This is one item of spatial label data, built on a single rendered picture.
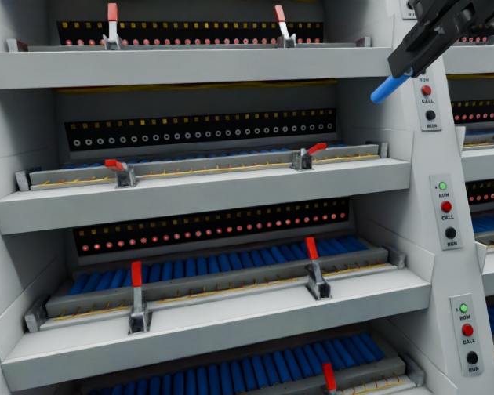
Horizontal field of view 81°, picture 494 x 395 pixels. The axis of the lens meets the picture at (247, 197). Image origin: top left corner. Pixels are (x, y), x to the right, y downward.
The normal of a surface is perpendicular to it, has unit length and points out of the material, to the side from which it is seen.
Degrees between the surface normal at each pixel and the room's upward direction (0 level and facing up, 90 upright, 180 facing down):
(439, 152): 90
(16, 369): 111
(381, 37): 90
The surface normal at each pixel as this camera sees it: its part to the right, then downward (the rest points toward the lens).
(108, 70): 0.20, 0.26
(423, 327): -0.98, 0.11
